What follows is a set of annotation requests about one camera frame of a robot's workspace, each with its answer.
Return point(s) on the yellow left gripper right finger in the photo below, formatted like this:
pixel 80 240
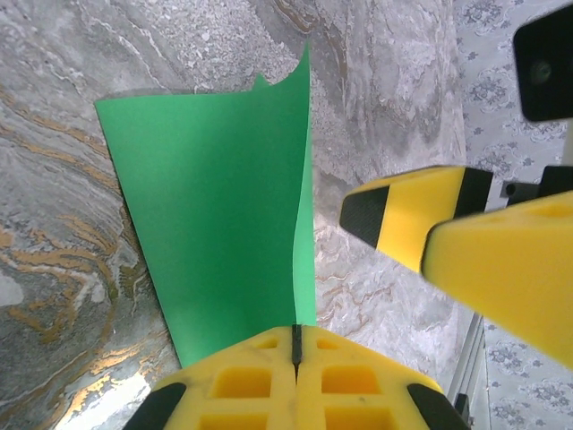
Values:
pixel 358 385

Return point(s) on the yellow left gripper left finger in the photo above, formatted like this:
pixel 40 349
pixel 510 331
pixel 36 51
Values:
pixel 242 385

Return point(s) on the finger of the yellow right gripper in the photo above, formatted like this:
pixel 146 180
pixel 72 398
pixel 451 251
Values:
pixel 506 269
pixel 412 206

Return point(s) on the green paper sheet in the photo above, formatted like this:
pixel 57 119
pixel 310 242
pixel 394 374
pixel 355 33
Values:
pixel 201 201

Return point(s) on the aluminium right side rail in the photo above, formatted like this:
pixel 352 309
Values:
pixel 470 358

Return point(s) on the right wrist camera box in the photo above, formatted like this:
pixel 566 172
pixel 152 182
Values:
pixel 546 67

